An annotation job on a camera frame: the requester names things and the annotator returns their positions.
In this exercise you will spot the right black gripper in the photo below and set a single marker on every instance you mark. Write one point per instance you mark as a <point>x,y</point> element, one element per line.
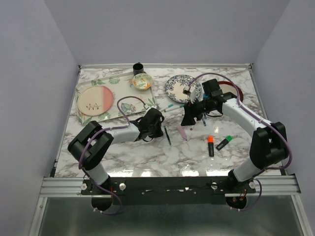
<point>190,112</point>

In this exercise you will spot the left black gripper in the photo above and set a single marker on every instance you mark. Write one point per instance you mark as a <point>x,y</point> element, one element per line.
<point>159,133</point>

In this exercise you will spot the dark green pen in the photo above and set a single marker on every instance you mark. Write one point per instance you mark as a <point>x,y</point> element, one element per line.
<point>167,135</point>

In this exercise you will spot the purple translucent highlighter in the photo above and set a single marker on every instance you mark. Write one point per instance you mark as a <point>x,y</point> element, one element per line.
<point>182,133</point>

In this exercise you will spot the orange black highlighter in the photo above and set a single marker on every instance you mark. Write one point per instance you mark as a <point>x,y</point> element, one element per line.
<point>211,146</point>

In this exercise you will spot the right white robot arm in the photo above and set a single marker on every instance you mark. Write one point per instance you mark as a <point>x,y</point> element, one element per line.
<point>269,144</point>

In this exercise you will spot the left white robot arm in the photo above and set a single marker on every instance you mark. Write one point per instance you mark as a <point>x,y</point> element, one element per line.
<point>91,144</point>

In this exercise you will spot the teal capped white marker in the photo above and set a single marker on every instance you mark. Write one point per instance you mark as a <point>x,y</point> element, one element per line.
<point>165,108</point>

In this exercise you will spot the green capped white marker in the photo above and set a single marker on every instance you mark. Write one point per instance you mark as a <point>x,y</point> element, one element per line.
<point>174,108</point>

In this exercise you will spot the blue floral plate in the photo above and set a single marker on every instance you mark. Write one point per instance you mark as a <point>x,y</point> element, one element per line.
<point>175,85</point>

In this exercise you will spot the floral yellow bowl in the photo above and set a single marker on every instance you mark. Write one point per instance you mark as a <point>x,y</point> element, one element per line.
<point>142,81</point>

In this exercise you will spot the green black highlighter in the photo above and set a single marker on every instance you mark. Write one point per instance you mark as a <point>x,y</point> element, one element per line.
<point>224,142</point>

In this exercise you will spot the floral rectangular tray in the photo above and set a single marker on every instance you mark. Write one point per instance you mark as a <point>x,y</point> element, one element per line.
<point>127,99</point>

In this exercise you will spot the black cup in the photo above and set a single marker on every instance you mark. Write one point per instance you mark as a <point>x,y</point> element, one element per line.
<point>138,68</point>

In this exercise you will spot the pink cream round plate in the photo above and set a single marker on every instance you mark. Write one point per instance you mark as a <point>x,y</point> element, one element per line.
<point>95,100</point>

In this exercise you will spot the black mounting base bar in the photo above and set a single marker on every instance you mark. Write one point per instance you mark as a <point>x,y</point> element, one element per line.
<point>168,190</point>

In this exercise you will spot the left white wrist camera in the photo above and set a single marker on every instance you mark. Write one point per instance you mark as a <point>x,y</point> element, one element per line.
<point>150,106</point>

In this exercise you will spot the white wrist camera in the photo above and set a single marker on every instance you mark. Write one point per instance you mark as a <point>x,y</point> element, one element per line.
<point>150,106</point>
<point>191,93</point>

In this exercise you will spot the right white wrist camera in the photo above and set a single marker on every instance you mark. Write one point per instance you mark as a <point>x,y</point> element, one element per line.
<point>191,93</point>

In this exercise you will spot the aluminium frame rail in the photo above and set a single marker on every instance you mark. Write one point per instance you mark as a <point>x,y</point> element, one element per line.
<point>54,187</point>

